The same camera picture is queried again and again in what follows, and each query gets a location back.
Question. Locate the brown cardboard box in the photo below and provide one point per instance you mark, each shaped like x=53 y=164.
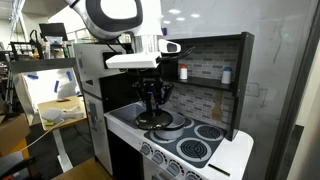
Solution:
x=11 y=133

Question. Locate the black monitor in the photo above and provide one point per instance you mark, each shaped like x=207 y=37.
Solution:
x=53 y=31

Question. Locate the small grey pot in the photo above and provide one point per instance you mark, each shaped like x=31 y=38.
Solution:
x=173 y=128

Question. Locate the brown wooden utensil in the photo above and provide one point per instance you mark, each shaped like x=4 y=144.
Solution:
x=217 y=110

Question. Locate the wooden top table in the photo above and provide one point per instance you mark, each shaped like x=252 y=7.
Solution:
x=63 y=115

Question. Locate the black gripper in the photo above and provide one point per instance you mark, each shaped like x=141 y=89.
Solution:
x=150 y=76

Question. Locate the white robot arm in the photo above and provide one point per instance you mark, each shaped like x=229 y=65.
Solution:
x=110 y=16

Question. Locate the grey stove knob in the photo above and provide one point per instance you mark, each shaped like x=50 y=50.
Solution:
x=145 y=149
x=174 y=168
x=158 y=157
x=191 y=176

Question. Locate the purple magnet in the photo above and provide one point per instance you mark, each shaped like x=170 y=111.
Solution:
x=164 y=31

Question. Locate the blue capped white shaker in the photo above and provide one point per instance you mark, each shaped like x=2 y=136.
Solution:
x=226 y=76

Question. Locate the black frying pan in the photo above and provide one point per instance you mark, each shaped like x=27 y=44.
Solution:
x=154 y=120

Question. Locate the blue tape strip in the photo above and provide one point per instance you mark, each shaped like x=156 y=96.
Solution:
x=56 y=86
x=69 y=76
x=32 y=76

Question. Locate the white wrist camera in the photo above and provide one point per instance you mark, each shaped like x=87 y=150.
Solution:
x=170 y=46

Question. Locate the red capped white shaker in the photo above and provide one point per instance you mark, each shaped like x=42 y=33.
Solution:
x=183 y=73

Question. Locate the white plush toy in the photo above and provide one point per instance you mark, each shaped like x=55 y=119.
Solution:
x=60 y=115

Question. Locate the white toy kitchen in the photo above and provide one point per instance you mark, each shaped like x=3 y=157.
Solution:
x=206 y=156

